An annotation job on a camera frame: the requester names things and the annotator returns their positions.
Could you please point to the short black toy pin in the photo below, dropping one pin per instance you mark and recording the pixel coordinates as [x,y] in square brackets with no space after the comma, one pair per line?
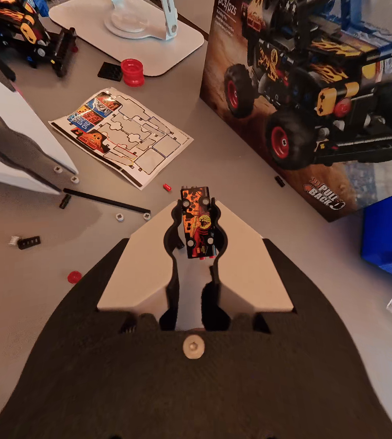
[279,181]
[65,201]

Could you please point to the toy sticker sheet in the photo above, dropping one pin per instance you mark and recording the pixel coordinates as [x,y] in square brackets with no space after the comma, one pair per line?
[130,137]

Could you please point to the long black toy axle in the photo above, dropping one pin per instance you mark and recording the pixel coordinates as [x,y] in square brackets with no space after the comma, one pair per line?
[106,200]

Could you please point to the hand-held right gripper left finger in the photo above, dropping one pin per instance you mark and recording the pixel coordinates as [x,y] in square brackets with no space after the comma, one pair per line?
[137,271]

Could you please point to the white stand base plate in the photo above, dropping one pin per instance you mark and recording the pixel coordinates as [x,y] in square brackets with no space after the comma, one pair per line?
[168,51]

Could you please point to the flame printed black toy panel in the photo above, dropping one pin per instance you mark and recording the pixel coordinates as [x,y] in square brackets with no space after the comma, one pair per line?
[197,223]

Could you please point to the red round toy stud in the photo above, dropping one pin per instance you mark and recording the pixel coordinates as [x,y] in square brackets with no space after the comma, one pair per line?
[74,277]

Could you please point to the black square toy plate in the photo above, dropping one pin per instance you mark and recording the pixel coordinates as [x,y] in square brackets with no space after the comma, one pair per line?
[108,71]

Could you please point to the black toy truck model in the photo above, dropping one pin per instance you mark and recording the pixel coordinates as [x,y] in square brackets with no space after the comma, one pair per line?
[10,27]

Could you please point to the small black toy plate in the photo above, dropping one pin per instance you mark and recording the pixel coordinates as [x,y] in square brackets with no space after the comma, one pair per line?
[29,242]

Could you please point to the monster truck toy box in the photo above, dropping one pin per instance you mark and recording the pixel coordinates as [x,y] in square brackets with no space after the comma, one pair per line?
[319,103]

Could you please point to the blue plastic bin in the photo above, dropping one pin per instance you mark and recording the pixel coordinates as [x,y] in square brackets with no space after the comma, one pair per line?
[391,240]

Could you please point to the red toy wheel hub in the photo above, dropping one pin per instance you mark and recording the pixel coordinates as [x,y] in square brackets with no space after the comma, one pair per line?
[132,73]

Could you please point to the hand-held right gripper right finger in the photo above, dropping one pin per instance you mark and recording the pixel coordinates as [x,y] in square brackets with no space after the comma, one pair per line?
[251,274]

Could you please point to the white toy connector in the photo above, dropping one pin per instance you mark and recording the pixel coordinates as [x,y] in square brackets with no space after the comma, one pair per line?
[13,240]

